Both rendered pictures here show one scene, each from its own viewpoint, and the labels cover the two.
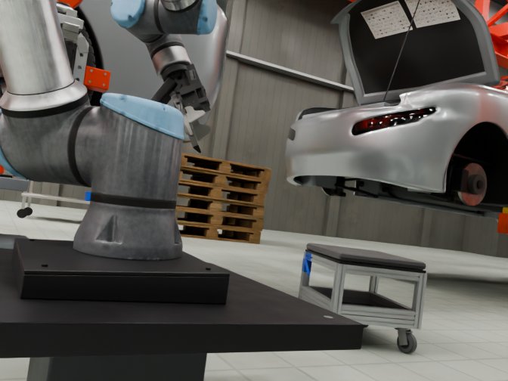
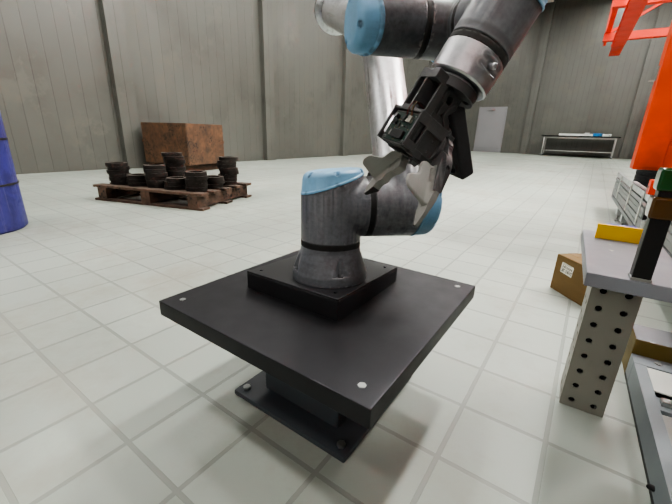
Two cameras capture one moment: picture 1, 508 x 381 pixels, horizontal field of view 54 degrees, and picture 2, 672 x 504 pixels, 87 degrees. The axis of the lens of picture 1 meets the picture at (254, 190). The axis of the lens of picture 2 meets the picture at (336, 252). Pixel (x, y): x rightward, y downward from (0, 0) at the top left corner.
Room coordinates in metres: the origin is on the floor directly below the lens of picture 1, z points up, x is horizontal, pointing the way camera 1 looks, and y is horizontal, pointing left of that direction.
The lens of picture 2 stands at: (1.66, -0.17, 0.70)
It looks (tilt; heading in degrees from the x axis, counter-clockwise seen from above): 19 degrees down; 153
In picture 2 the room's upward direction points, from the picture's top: 2 degrees clockwise
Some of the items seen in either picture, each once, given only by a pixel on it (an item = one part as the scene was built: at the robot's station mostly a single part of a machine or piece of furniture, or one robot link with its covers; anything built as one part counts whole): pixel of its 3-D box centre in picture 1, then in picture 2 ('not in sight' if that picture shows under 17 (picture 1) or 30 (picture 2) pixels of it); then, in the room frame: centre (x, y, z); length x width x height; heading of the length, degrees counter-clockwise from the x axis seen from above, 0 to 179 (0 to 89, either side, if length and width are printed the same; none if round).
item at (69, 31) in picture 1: (67, 34); not in sight; (1.55, 0.65, 0.93); 0.09 x 0.05 x 0.05; 31
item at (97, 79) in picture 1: (94, 79); not in sight; (1.81, 0.63, 0.85); 0.09 x 0.08 x 0.07; 121
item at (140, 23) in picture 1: (142, 14); (455, 31); (1.14, 0.31, 0.87); 0.12 x 0.12 x 0.09; 73
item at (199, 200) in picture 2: not in sight; (175, 175); (-2.42, 0.02, 0.23); 1.30 x 0.90 x 0.47; 44
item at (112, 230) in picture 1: (131, 223); (330, 256); (0.89, 0.21, 0.40); 0.19 x 0.19 x 0.10
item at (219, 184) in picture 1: (204, 198); not in sight; (6.69, 0.65, 0.51); 1.43 x 1.00 x 1.02; 117
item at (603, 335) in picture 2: not in sight; (599, 335); (1.25, 0.84, 0.21); 0.10 x 0.10 x 0.42; 31
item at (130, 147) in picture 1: (135, 147); (335, 203); (0.89, 0.22, 0.54); 0.17 x 0.15 x 0.18; 73
